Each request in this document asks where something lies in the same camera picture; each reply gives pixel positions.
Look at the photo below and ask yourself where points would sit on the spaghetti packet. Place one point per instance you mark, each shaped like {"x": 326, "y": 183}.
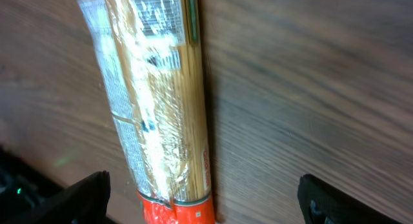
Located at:
{"x": 149, "y": 54}

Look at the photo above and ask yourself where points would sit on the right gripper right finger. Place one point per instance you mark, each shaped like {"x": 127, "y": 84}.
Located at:
{"x": 321, "y": 203}

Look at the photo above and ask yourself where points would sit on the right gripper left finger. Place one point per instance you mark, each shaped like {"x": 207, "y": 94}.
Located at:
{"x": 84, "y": 202}

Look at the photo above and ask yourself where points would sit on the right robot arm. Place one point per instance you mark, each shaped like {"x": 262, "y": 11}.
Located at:
{"x": 29, "y": 197}

